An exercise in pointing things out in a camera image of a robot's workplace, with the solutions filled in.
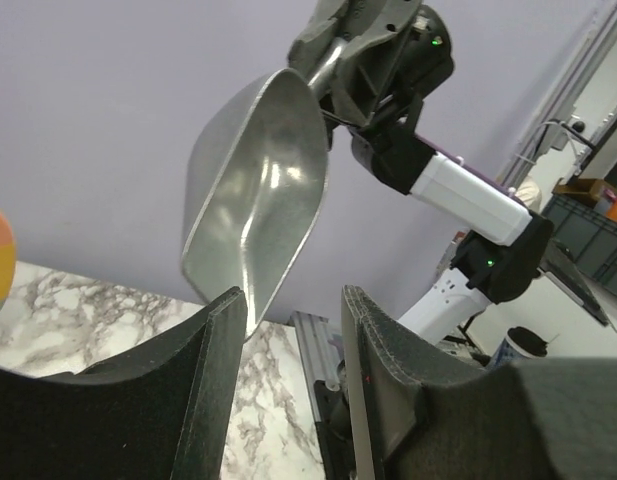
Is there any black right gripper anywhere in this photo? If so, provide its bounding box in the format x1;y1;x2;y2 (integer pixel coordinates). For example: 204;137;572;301
287;1;454;138

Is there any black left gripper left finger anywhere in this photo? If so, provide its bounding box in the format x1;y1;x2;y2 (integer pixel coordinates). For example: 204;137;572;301
0;288;244;479

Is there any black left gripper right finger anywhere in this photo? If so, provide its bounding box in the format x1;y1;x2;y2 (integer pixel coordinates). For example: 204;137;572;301
341;285;617;479

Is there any silver metal litter scoop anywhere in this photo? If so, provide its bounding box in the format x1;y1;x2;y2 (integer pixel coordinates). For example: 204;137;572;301
181;39;347;337

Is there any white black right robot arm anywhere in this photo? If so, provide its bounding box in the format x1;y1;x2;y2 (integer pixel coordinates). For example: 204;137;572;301
287;1;553;344

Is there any black lidded paper cup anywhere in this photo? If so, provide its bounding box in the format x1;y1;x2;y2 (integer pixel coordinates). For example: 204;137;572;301
487;326;548;369

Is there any dark grey storage crate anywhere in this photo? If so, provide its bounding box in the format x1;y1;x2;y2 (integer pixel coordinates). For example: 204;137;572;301
543;195;617;296

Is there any aluminium frame profile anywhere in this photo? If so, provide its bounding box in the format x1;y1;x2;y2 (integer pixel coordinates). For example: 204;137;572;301
290;311;344;391

